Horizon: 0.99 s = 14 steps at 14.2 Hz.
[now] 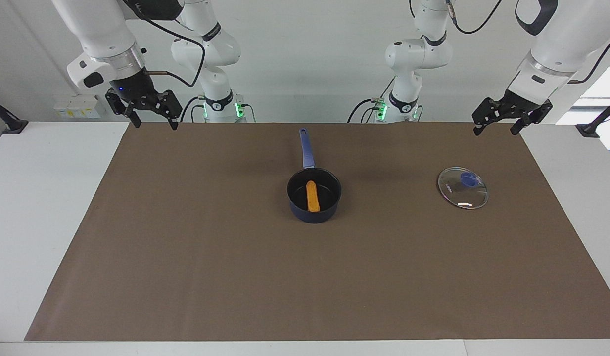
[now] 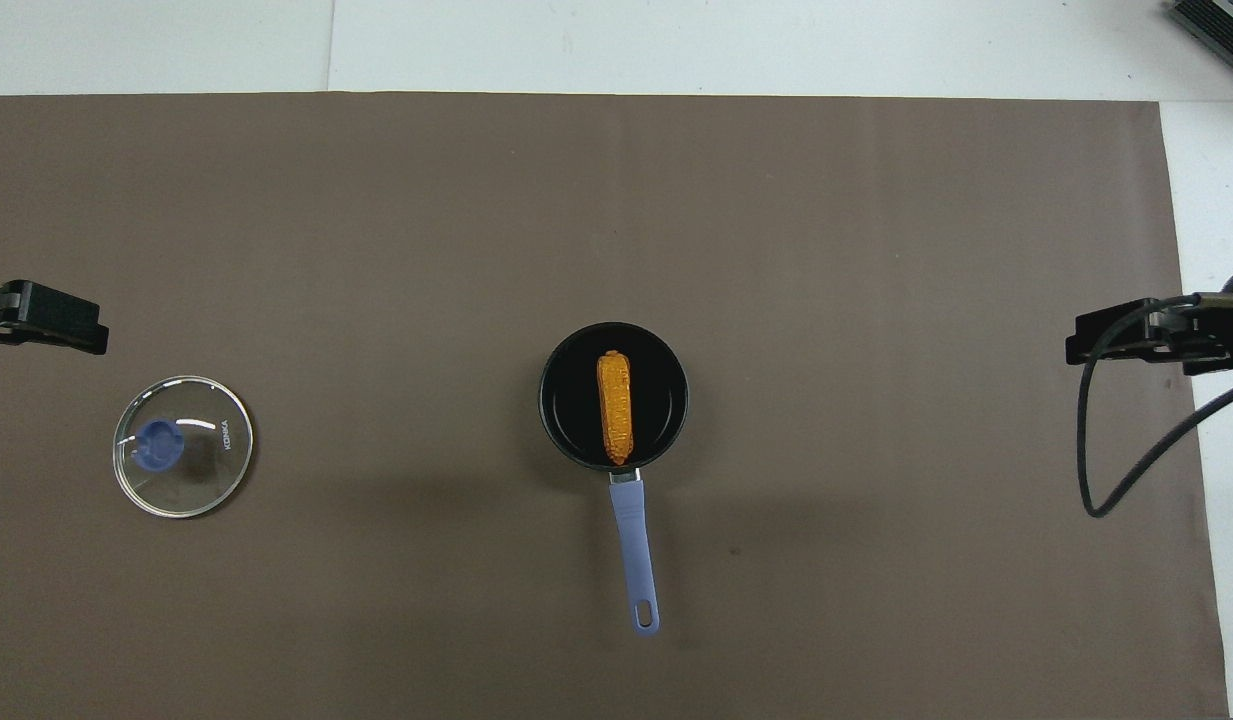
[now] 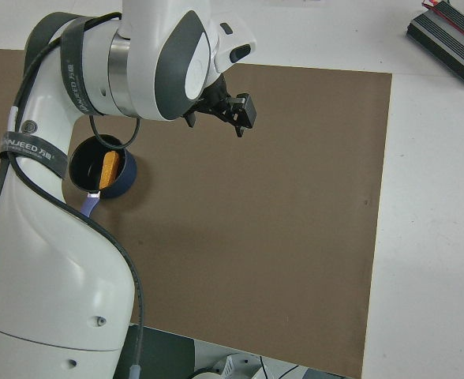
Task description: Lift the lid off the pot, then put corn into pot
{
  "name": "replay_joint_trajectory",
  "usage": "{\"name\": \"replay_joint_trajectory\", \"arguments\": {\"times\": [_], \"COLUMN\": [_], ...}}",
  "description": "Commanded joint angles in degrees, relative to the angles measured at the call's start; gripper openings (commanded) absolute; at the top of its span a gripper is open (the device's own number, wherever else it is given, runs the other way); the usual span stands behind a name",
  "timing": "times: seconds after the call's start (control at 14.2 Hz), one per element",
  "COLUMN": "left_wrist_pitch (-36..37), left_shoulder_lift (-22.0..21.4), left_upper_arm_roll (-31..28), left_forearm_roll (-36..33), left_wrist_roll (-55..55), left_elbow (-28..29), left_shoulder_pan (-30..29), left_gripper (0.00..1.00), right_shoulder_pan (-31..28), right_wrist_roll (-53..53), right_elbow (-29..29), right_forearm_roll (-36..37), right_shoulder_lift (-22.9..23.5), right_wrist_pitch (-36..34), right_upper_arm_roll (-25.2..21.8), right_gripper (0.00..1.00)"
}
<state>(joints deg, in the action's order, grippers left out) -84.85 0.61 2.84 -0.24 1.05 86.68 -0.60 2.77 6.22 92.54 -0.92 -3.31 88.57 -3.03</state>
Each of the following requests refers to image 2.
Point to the glass lid with blue knob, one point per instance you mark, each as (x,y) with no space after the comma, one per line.
(183,447)

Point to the orange toy corn cob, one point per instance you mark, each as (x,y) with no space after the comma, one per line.
(616,410)

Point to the brown table mat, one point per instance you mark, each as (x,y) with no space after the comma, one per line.
(376,250)

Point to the black ribbed device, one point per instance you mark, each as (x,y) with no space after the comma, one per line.
(1221,30)

